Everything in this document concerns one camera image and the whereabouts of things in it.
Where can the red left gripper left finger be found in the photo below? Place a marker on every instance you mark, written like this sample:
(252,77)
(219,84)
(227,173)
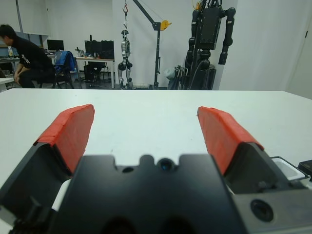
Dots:
(70,131)

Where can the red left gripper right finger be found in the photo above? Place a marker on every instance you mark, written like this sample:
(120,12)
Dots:
(224,136)

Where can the small black camera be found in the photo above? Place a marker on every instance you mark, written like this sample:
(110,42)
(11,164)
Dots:
(306,167)

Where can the black office chair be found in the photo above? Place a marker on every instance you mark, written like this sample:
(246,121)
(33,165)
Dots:
(62,79)

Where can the black computer tower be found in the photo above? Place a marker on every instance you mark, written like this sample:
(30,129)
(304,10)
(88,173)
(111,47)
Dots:
(89,73)

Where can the blue jacket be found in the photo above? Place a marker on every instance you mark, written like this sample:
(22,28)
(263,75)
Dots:
(65,59)

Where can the folded black trolley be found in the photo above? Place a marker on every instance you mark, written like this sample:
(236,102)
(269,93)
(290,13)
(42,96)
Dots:
(181,78)

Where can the white desk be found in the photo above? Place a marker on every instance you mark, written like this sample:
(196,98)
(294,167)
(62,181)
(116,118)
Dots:
(108,60)

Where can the teal bag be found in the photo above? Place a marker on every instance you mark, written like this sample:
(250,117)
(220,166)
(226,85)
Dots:
(169,73)

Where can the person in black clothes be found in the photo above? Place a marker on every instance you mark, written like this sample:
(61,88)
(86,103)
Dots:
(29,58)

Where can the black computer monitor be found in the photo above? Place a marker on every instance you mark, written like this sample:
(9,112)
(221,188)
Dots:
(92,48)
(107,50)

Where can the small computer monitor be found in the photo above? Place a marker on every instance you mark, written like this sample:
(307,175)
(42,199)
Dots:
(55,45)

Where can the silver humanoid robot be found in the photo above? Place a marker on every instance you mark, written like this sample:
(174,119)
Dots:
(124,47)

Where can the black crane yellow winch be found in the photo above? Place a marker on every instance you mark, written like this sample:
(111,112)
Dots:
(157,48)

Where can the large black humanoid robot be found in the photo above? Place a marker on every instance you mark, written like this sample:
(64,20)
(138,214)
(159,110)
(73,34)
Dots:
(209,26)

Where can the white roller blind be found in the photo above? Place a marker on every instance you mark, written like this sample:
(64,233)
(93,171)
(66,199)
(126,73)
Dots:
(34,17)

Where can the white camera box base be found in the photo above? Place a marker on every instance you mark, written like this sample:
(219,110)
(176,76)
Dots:
(284,168)

